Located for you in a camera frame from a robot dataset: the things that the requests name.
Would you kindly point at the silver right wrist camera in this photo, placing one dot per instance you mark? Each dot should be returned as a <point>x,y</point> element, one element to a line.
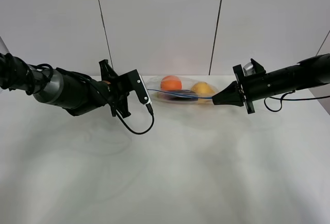
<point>248,69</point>

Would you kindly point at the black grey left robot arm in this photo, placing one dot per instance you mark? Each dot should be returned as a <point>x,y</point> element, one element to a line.
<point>75,92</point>

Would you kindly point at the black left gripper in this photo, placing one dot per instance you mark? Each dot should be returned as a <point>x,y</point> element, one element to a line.
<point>112,89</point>

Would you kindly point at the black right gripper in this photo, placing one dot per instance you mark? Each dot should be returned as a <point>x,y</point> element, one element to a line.
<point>245,90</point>

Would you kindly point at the yellow pear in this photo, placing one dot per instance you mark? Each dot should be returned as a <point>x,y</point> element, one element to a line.
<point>203,91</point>

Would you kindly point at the clear zip bag blue seal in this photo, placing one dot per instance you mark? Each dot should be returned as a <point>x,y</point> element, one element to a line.
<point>153,87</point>

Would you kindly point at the dark purple eggplant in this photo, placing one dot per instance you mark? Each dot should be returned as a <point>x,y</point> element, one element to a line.
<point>181,96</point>

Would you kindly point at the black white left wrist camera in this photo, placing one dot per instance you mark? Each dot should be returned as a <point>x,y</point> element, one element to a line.
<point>139,87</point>

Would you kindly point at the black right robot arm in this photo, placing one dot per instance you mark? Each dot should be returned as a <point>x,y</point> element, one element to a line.
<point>308,73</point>

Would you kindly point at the orange fruit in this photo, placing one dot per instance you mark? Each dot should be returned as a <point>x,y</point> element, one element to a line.
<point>171,83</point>

